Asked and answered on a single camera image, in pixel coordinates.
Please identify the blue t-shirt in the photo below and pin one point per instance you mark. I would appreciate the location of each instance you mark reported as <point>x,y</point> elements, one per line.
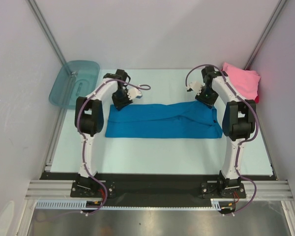
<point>185,120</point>

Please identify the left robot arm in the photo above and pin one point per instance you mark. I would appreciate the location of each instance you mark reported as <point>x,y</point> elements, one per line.
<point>89,114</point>

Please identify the right aluminium frame post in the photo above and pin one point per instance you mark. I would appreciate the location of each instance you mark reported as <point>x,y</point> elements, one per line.
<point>266,32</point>

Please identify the aluminium front rail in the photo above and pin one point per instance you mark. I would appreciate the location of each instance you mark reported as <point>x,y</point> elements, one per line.
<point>61,189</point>

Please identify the aluminium frame post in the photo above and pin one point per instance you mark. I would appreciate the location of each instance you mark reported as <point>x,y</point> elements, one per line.
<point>266,32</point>
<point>46,30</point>

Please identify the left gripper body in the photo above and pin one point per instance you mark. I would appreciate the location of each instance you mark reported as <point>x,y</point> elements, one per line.
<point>120,98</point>

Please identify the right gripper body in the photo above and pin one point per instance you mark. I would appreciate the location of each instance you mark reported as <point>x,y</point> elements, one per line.
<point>206,99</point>

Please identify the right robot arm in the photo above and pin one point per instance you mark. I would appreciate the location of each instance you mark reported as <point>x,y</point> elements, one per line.
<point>239,124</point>

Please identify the left aluminium frame post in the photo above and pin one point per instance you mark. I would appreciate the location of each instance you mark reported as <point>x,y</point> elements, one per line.
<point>46,30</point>

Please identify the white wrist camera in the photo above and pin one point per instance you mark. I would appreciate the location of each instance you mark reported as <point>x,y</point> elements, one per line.
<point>194,86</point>
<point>134,93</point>

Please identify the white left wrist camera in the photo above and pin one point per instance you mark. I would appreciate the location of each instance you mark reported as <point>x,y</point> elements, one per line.
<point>134,93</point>

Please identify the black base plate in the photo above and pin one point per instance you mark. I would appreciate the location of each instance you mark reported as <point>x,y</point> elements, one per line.
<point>138,190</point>

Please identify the white slotted cable duct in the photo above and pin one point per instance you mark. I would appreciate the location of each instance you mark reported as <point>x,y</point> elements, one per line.
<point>85,205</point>

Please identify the pink folded t-shirt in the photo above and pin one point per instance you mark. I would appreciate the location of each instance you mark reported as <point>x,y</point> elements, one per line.
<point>245,81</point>

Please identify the teal translucent plastic bin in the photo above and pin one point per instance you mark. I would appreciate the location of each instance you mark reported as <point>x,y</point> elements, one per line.
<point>75,79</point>

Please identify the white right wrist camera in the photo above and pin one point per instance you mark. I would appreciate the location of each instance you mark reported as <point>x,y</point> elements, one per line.
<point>194,86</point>

